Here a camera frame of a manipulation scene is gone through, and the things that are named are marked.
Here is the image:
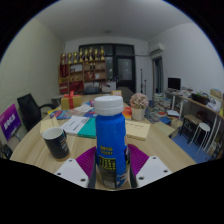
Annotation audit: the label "yellow gift box red ribbon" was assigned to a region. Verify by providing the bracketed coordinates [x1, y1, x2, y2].
[60, 90, 83, 111]

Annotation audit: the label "grey armchair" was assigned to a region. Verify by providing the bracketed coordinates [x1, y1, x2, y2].
[116, 86, 135, 104]

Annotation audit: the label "black tripod stand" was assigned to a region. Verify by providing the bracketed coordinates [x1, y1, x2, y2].
[139, 68, 148, 94]

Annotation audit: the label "black office chair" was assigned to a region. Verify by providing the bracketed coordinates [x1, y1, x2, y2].
[16, 93, 57, 133]

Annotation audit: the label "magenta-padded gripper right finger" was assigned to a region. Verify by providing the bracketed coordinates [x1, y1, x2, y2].
[127, 143, 174, 189]

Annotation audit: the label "yellow manila envelope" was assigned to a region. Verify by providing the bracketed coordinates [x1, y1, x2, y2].
[124, 119, 152, 142]

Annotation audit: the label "pile of books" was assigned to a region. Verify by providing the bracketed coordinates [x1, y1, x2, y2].
[146, 92, 181, 124]

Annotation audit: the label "purple sign board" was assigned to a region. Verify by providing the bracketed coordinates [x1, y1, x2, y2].
[0, 103, 23, 142]

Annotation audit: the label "white air conditioner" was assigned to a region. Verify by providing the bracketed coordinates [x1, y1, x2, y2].
[148, 42, 166, 57]

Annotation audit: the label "blue printed book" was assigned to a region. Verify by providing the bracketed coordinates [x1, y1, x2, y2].
[83, 108, 98, 119]

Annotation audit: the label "white round stool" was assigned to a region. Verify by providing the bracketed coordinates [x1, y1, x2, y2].
[194, 121, 212, 151]

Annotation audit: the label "colourful printed book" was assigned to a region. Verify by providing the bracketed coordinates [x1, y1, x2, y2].
[49, 109, 73, 121]

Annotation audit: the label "blue drink bottle white cap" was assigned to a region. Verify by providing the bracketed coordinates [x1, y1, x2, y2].
[93, 95, 132, 190]

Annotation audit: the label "wooden shelf unit with trophies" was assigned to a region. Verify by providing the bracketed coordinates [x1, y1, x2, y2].
[58, 46, 108, 95]

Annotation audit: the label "white paper sheets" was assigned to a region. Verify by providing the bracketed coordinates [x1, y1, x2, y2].
[73, 103, 95, 114]

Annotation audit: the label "orange book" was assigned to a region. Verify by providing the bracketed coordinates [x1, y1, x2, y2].
[121, 106, 133, 120]

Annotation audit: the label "long wooden wall desk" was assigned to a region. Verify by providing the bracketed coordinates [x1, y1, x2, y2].
[164, 88, 224, 158]

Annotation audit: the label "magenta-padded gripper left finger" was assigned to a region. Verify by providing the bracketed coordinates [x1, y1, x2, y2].
[54, 145, 98, 189]

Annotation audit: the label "white printed booklet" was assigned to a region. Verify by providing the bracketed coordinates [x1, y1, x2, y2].
[59, 114, 90, 136]

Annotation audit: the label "pink flowers in white pot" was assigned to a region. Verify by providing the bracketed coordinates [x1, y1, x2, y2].
[129, 92, 150, 122]

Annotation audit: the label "black mug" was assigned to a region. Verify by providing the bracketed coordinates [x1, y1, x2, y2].
[41, 126, 72, 161]

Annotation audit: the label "teal book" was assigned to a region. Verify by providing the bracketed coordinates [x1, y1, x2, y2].
[77, 117, 98, 140]

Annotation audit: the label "black computer monitor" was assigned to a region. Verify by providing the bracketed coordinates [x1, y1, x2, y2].
[167, 77, 182, 92]

